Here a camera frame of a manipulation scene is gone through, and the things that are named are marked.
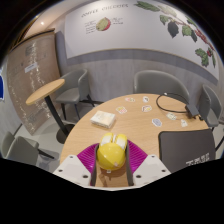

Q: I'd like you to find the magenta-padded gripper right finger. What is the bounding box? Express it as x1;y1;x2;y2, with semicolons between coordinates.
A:
124;139;173;187

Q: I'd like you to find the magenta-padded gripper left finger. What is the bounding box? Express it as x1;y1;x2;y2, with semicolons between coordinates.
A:
53;143;101;188

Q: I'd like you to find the yellow computer mouse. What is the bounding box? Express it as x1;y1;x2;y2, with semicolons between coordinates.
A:
95;132;129;172

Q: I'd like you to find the white tissue pack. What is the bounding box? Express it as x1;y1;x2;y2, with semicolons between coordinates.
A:
89;110;117;129

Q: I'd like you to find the grey armchair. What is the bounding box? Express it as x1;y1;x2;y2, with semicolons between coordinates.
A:
133;69;191;103
54;68;96;121
0;130;56;167
198;83;224;151

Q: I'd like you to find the round wooden side table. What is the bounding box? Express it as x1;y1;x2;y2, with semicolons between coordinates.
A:
25;78;76;145

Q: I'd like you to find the black cable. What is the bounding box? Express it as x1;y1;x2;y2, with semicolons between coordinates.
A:
155;92;193;114

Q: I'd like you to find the brown wooden wall board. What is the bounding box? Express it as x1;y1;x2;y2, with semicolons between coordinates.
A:
6;30;63;136

